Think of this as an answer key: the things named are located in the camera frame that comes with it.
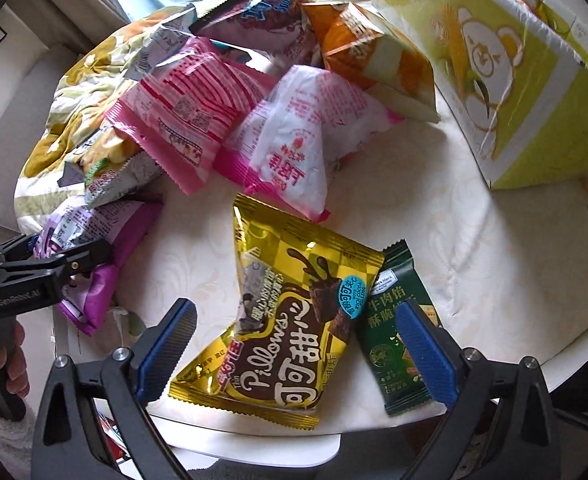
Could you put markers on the white and pink snack packet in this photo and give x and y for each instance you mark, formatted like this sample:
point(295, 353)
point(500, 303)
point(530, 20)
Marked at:
point(299, 135)

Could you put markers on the silver snack packet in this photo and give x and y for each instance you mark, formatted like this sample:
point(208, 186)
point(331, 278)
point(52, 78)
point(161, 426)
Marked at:
point(164, 40)

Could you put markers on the person's left hand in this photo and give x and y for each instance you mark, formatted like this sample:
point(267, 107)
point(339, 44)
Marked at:
point(1, 365)

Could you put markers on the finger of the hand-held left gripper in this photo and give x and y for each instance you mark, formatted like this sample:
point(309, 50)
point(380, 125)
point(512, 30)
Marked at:
point(16, 252)
point(81, 259)

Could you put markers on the brown curtain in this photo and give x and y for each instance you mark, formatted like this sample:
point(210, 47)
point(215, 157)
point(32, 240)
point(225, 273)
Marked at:
point(74, 0)

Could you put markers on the yellow-green cardboard box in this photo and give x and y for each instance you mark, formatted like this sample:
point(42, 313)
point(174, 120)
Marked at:
point(524, 85)

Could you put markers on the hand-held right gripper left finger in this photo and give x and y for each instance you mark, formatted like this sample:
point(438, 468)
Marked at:
point(166, 352)

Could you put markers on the dark purple snack packet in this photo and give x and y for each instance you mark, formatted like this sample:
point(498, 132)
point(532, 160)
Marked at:
point(269, 15)

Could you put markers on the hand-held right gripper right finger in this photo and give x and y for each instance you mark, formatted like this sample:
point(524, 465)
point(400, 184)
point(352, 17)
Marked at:
point(424, 355)

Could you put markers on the orange and cream snack packet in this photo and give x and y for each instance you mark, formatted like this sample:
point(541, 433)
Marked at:
point(374, 45)

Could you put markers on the green snack packet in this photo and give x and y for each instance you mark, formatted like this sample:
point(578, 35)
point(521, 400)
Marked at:
point(379, 360)

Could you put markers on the gold chocolate snack packet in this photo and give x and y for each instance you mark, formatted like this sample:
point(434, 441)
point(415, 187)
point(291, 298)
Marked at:
point(284, 320)

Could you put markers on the white corn chip packet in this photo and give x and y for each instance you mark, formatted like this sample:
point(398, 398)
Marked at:
point(114, 165)

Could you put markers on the pink striped snack packet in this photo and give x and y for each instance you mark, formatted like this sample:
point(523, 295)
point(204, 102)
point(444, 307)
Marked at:
point(184, 105)

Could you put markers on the floral striped blanket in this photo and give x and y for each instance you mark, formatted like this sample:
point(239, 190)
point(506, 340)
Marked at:
point(59, 125)

